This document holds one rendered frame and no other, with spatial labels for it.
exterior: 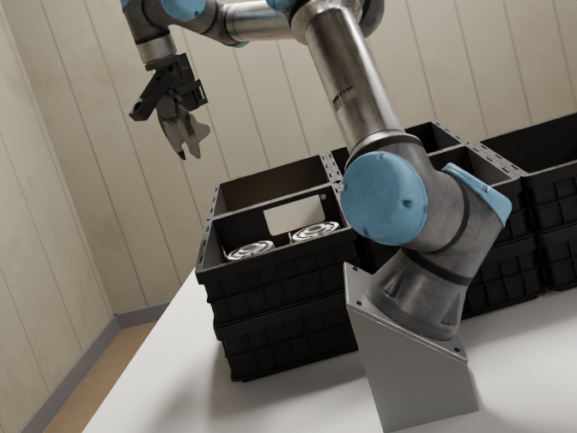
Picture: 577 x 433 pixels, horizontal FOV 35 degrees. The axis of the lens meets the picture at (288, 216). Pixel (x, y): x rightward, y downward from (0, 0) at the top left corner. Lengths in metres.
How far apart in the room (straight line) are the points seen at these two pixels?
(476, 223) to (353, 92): 0.25
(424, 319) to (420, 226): 0.17
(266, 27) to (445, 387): 0.75
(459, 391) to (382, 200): 0.33
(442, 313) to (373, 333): 0.10
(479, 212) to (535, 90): 2.88
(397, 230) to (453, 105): 2.97
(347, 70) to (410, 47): 2.78
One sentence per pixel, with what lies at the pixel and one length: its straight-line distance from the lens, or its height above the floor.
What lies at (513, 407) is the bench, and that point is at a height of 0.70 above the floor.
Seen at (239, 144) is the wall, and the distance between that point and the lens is 4.23.
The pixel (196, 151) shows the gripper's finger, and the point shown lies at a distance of 1.86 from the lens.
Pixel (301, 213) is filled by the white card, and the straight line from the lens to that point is 1.96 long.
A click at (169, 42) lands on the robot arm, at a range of 1.85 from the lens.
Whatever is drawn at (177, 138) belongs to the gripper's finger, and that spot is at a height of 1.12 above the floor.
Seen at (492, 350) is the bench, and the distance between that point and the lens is 1.54.
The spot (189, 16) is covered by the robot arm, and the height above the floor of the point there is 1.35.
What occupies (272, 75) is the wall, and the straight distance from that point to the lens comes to 4.15.
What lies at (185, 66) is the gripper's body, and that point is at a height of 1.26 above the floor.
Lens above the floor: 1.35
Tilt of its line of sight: 13 degrees down
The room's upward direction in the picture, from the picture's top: 17 degrees counter-clockwise
